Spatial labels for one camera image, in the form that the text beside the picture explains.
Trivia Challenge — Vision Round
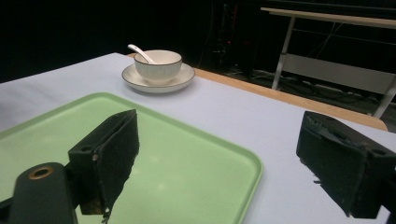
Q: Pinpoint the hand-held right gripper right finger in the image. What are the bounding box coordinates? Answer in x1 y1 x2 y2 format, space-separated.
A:
295 110 396 219

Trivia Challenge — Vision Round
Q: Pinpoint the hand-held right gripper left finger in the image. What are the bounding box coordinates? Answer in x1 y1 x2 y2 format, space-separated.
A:
67 108 140 224

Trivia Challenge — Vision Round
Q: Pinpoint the green plastic tray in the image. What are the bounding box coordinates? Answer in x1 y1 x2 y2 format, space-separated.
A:
0 91 264 224

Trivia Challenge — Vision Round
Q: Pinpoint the white-framed desk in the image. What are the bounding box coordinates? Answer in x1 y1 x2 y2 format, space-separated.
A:
261 7 396 119

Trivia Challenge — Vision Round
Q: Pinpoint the white ceramic bowl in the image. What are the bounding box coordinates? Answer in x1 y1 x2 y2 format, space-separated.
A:
134 49 183 86

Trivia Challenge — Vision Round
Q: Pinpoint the white ceramic spoon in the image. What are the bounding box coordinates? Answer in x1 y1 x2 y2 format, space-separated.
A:
127 43 157 65

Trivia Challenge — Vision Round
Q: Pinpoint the white ceramic saucer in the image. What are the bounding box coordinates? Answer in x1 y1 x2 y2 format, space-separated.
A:
121 63 196 94

